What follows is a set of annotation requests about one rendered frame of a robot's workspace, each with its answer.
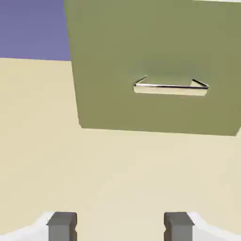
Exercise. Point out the olive green drawer front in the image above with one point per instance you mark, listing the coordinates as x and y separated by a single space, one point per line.
160 47

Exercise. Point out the olive green cabinet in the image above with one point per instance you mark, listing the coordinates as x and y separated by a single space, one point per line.
113 56

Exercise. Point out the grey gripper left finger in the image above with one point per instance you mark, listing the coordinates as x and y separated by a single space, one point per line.
62 227

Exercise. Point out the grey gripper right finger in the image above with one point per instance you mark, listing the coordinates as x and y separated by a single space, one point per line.
178 227

